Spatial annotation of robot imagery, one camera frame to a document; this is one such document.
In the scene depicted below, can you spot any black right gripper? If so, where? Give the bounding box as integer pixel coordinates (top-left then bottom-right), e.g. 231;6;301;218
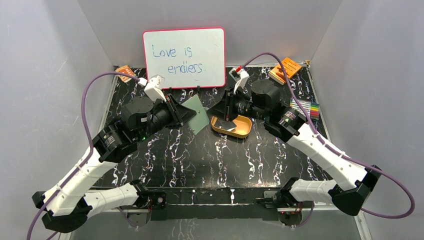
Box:
206;86;268;122

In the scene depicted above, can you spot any mint green card holder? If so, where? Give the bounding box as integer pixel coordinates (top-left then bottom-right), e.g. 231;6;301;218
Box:
182;94;209;135

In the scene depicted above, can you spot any orange oval tray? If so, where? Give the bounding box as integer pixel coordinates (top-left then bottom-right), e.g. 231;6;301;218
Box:
210;115;253;139

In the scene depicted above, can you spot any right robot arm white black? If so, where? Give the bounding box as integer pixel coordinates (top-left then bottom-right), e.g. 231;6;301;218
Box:
207;79;381;216

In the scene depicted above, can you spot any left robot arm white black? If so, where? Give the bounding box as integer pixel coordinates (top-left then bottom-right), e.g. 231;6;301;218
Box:
32;94;197;233

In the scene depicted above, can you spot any black VIP card stack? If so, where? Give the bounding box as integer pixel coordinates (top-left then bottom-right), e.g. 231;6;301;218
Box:
222;124;237;132

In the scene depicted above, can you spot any small orange card box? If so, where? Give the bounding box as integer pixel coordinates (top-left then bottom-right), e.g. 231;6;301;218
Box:
115;65;136;83

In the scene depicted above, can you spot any pink framed whiteboard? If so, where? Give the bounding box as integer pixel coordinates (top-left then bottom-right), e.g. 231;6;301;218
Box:
142;27;227;89

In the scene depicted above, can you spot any orange book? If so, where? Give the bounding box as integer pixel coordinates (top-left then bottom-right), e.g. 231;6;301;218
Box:
268;57;302;85

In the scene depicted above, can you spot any coloured marker pen set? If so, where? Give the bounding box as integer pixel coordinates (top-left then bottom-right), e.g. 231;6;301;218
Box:
289;98;320;120

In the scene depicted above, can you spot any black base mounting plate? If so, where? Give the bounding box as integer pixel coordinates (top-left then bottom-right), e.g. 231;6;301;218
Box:
117;187;314;222

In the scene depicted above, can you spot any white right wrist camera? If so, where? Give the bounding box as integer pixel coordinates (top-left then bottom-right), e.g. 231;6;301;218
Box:
229;66;249;95

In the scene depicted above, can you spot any aluminium frame rail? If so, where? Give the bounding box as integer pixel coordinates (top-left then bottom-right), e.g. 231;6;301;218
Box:
58;189;373;240

